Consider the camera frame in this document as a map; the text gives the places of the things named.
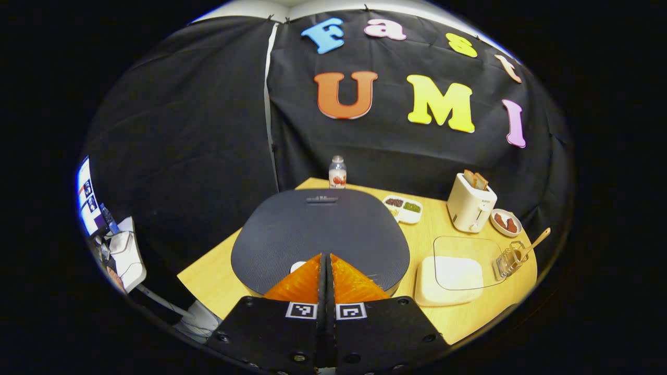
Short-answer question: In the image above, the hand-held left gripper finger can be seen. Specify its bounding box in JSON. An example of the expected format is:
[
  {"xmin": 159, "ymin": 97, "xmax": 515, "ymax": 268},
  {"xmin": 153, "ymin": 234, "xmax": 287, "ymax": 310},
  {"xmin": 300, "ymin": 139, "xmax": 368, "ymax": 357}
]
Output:
[
  {"xmin": 326, "ymin": 254, "xmax": 450, "ymax": 375},
  {"xmin": 206, "ymin": 254, "xmax": 328, "ymax": 375}
]

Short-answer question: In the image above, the dark grey rice cooker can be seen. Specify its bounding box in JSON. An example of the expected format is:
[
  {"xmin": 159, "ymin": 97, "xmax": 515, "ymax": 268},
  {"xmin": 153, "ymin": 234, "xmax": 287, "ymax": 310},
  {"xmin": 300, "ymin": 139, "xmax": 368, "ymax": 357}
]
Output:
[{"xmin": 231, "ymin": 189, "xmax": 411, "ymax": 296}]

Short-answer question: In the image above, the clear container of rice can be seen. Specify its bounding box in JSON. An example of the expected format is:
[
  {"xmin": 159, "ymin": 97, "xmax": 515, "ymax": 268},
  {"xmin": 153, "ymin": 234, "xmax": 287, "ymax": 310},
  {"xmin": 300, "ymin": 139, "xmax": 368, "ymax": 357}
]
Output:
[{"xmin": 414, "ymin": 236, "xmax": 504, "ymax": 307}]

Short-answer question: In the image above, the wooden spoon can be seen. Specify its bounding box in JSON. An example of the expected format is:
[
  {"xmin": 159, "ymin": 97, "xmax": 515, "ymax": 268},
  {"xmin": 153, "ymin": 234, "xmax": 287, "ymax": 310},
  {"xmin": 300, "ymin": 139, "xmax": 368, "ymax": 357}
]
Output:
[{"xmin": 513, "ymin": 227, "xmax": 551, "ymax": 262}]

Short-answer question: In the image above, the white divided dish of beans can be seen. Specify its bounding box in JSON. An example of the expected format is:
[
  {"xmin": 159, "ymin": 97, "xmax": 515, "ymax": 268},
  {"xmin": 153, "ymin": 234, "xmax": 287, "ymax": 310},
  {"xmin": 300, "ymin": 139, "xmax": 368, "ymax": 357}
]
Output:
[{"xmin": 382, "ymin": 194, "xmax": 424, "ymax": 225}]

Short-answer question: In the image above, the small clear bottle red label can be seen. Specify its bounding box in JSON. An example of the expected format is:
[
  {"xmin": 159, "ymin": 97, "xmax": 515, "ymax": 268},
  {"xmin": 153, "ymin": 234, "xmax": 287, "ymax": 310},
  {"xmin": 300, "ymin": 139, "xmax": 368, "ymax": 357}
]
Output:
[{"xmin": 329, "ymin": 155, "xmax": 347, "ymax": 189}]

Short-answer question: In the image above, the white toaster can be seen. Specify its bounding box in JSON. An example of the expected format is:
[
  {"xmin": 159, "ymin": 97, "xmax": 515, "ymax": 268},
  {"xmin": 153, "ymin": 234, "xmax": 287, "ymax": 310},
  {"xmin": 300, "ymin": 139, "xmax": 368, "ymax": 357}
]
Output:
[{"xmin": 447, "ymin": 172, "xmax": 498, "ymax": 233}]

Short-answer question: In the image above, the white plate with red food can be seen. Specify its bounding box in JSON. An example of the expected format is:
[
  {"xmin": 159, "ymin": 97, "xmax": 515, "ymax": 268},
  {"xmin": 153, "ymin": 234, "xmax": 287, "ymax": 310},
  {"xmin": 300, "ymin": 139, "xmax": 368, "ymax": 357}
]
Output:
[{"xmin": 490, "ymin": 208, "xmax": 523, "ymax": 238}]

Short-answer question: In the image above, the white object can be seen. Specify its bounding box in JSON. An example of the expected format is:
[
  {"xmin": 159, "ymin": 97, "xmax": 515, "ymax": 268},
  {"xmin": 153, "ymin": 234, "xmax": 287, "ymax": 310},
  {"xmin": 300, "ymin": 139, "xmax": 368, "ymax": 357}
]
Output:
[{"xmin": 107, "ymin": 216, "xmax": 147, "ymax": 293}]

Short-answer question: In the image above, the black backdrop cloth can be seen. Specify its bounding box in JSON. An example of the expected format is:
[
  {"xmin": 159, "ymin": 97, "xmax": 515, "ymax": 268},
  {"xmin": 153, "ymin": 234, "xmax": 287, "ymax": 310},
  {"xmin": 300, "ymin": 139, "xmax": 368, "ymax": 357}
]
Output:
[{"xmin": 83, "ymin": 8, "xmax": 574, "ymax": 308}]

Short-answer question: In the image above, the computer monitor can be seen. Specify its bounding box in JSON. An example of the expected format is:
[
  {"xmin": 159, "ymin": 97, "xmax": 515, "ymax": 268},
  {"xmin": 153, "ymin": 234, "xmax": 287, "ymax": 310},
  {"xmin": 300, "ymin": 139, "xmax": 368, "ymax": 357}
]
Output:
[{"xmin": 77, "ymin": 155, "xmax": 101, "ymax": 236}]

